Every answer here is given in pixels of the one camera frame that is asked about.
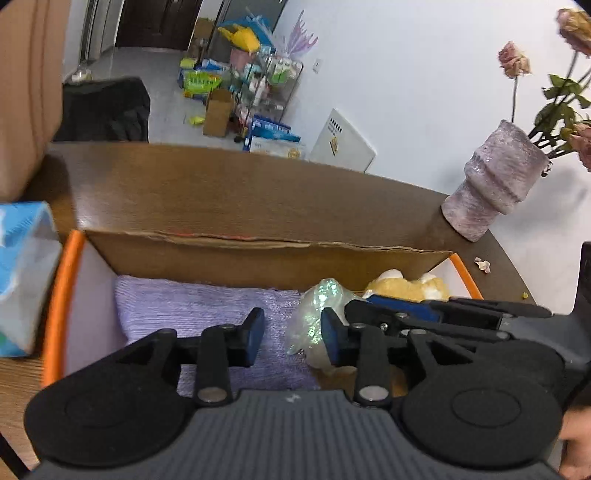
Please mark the blue plastic bag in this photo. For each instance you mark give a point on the blue plastic bag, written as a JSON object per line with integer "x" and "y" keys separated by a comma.
{"x": 256, "y": 23}

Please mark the green toy pack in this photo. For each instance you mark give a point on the green toy pack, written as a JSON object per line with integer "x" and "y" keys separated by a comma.
{"x": 201, "y": 83}

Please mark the mottled ceramic vase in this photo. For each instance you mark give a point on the mottled ceramic vase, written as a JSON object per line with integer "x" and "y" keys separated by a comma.
{"x": 494, "y": 180}

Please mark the blue tissue pack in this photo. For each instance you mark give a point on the blue tissue pack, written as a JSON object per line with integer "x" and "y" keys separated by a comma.
{"x": 23, "y": 277}

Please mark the purple fairy wings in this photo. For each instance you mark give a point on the purple fairy wings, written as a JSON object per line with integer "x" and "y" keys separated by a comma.
{"x": 301, "y": 37}

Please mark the blue printed carton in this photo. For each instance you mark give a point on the blue printed carton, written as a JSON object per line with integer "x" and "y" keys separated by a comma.
{"x": 272, "y": 134}

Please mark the dark cloth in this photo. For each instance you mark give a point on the dark cloth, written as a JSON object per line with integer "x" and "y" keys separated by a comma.
{"x": 106, "y": 110}

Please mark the red cardboard box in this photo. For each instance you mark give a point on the red cardboard box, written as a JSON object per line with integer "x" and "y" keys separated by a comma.
{"x": 231, "y": 263}

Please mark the person's right hand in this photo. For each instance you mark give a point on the person's right hand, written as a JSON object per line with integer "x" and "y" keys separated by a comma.
{"x": 577, "y": 438}

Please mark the yellow plastic toy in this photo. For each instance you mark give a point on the yellow plastic toy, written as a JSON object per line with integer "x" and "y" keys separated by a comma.
{"x": 240, "y": 38}

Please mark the white panel board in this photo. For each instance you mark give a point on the white panel board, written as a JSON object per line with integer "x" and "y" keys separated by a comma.
{"x": 341, "y": 143}

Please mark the bunch of dried roses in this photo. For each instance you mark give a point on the bunch of dried roses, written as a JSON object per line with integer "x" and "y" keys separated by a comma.
{"x": 561, "y": 115}

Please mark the white yellow sheep plush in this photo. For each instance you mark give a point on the white yellow sheep plush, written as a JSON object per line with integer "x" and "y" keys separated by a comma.
{"x": 401, "y": 286}

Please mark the fallen dried petal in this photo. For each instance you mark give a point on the fallen dried petal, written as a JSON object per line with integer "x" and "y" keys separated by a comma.
{"x": 482, "y": 264}

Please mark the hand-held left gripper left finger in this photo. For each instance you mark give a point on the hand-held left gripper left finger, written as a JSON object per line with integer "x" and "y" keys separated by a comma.
{"x": 254, "y": 334}

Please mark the brown cardboard carton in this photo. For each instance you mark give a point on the brown cardboard carton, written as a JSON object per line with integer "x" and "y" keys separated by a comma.
{"x": 218, "y": 113}

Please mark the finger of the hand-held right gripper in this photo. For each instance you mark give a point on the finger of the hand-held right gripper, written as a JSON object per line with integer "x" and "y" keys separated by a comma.
{"x": 406, "y": 309}
{"x": 392, "y": 318}

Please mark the dark entrance door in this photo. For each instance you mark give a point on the dark entrance door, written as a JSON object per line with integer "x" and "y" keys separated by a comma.
{"x": 157, "y": 23}

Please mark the iridescent plastic bag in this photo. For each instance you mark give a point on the iridescent plastic bag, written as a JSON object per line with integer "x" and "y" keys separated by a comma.
{"x": 314, "y": 300}

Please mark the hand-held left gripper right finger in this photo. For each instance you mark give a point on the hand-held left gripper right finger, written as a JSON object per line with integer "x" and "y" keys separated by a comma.
{"x": 330, "y": 339}

